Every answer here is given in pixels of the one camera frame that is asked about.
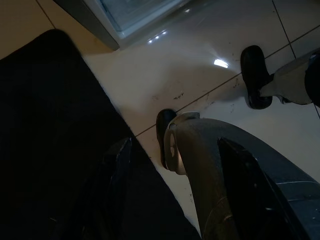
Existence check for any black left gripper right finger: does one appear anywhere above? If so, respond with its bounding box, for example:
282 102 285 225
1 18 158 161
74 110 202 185
218 136 308 240

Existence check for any black robot foot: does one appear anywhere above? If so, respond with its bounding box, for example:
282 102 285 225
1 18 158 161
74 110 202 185
240 45 274 110
155 108 178 170

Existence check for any black floor mat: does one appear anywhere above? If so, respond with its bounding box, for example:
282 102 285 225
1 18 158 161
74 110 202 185
0 28 201 240

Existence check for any black left robot foot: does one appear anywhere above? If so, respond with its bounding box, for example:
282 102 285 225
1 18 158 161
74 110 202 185
155 108 178 170

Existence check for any black right robot foot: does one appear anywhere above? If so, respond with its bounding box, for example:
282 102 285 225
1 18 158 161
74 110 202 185
240 45 274 110

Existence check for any silver right robot leg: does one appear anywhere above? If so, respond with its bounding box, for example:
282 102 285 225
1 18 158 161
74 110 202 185
259 48 320 106

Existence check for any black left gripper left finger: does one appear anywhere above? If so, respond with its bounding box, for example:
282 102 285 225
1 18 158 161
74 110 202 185
82 136 135 240

